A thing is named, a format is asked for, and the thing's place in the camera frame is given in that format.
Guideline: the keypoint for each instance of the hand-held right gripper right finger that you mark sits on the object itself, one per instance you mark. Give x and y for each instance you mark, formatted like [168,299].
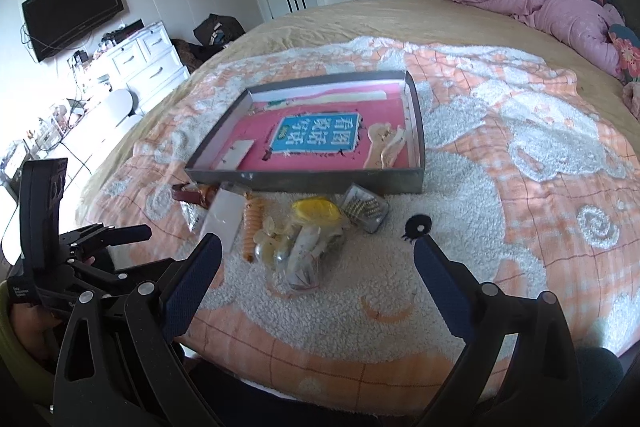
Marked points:
[442,287]

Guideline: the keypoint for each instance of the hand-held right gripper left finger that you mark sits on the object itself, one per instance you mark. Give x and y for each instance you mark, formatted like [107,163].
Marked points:
[195,279]

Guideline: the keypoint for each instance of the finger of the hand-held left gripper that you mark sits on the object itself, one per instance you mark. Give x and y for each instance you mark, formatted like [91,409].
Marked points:
[115,278]
[120,234]

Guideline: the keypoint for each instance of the white hair clip packet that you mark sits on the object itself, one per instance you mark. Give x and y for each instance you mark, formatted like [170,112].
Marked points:
[305,257]

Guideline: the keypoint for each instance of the grey cardboard box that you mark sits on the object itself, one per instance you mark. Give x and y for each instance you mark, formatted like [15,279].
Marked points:
[300,179]

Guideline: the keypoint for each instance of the person's left forearm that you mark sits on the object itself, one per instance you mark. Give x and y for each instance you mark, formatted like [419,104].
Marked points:
[6,329]

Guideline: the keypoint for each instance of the person's left hand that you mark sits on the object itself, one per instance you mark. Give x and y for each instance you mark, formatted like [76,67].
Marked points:
[30,327]

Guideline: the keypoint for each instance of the black hair clip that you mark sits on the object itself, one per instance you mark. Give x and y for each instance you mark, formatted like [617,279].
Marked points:
[417,226]

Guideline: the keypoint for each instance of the cluttered white desk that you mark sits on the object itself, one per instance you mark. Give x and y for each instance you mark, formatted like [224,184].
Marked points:
[45,142]

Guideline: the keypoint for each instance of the orange white fleece blanket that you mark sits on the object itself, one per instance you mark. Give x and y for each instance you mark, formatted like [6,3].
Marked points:
[500,232]

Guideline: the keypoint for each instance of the small packet of hairpins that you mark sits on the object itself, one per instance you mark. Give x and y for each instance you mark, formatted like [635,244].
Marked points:
[365,207]

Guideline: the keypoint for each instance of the white round stool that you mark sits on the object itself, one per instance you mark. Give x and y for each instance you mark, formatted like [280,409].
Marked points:
[117,107]

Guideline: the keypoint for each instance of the white earring card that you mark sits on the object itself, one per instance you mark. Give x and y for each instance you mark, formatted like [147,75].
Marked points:
[235,154]

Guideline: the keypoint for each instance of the beige hair claw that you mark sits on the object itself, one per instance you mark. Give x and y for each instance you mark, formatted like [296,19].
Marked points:
[387,144]

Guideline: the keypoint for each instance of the pink book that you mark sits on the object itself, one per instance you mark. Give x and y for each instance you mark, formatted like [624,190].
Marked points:
[260,129]

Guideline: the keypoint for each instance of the white drawer dresser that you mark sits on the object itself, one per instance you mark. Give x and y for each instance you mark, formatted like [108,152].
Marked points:
[145,62]

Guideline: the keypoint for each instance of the dark cloth pile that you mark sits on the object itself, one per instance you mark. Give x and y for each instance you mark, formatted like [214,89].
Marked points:
[187,54]

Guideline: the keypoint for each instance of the dark floor bag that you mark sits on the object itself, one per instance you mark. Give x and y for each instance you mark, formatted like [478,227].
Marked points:
[217,29]

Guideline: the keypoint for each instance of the pink fleece throw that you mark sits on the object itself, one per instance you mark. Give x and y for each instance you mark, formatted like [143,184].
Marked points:
[632,99]

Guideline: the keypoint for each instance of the beige bed sheet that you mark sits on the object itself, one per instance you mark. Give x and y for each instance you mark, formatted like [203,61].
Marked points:
[350,22]

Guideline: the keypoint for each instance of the pink floral quilt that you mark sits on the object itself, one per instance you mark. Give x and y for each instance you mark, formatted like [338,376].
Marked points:
[560,14]

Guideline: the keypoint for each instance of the black wall television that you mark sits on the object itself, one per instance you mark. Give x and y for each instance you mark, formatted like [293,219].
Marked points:
[70,12]

